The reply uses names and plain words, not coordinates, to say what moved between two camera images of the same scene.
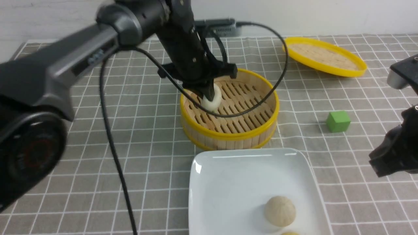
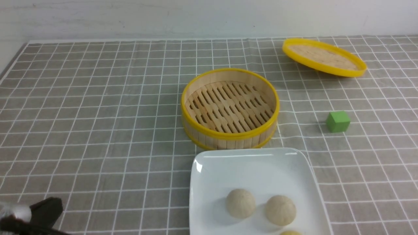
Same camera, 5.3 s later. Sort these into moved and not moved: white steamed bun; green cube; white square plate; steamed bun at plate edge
Moved: white steamed bun
Not moved: white square plate; green cube; steamed bun at plate edge
